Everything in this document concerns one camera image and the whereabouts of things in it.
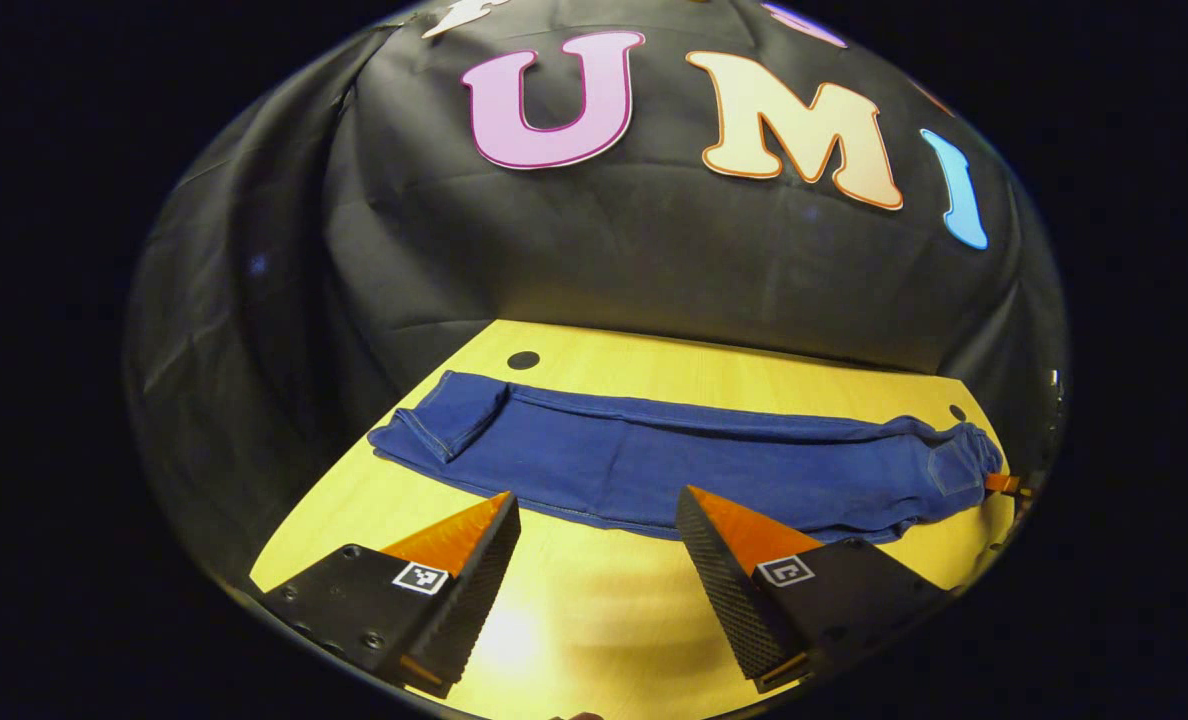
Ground black backdrop cloth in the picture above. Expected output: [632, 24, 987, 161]
[124, 0, 1070, 591]

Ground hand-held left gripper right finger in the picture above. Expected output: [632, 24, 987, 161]
[676, 485, 955, 693]

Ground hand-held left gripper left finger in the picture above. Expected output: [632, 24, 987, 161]
[259, 490, 522, 699]

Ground blue denim jeans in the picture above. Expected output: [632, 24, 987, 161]
[367, 370, 1007, 543]

